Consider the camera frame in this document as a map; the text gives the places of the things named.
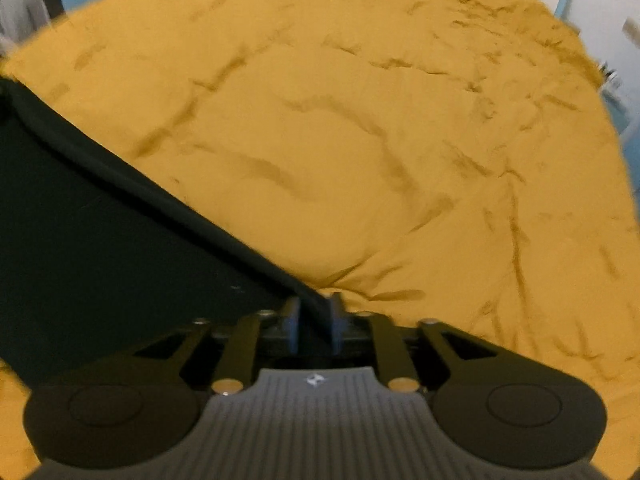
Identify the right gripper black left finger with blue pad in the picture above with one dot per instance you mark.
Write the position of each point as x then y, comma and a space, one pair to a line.
289, 323

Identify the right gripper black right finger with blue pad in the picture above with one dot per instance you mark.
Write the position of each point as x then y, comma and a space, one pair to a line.
344, 330

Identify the black pants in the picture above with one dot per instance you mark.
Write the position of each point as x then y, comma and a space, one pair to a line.
96, 258

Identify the mustard yellow bedspread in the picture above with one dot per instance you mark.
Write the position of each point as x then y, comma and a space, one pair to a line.
426, 158

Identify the blue nightstand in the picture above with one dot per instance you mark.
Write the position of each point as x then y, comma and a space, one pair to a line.
616, 102

